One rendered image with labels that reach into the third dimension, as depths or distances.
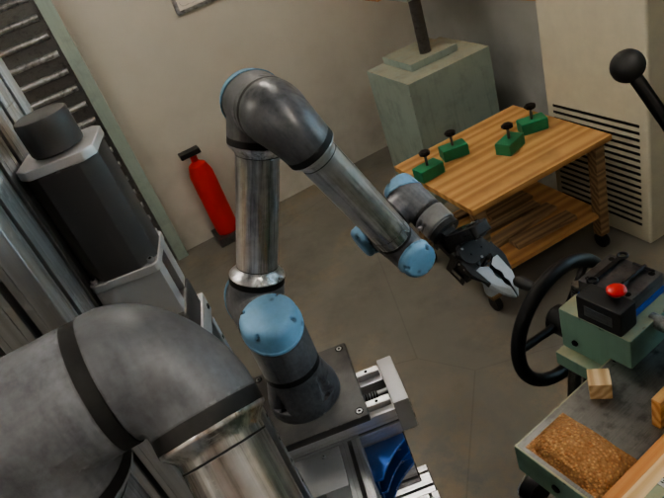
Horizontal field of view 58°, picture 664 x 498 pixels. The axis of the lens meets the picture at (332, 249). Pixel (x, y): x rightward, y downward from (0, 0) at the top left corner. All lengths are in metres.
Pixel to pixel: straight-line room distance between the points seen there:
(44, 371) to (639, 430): 0.80
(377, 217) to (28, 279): 0.64
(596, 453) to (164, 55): 3.00
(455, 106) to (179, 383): 2.78
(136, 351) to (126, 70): 3.04
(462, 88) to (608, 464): 2.45
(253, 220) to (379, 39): 2.90
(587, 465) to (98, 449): 0.66
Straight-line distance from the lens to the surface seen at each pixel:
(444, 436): 2.16
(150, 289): 0.75
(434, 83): 3.06
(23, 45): 3.38
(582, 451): 0.95
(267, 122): 0.99
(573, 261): 1.22
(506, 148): 2.48
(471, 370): 2.34
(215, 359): 0.49
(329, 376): 1.22
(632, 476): 0.91
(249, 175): 1.12
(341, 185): 1.04
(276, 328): 1.10
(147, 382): 0.48
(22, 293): 0.67
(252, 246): 1.17
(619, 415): 1.02
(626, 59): 0.70
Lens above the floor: 1.70
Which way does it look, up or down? 32 degrees down
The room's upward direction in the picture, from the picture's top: 21 degrees counter-clockwise
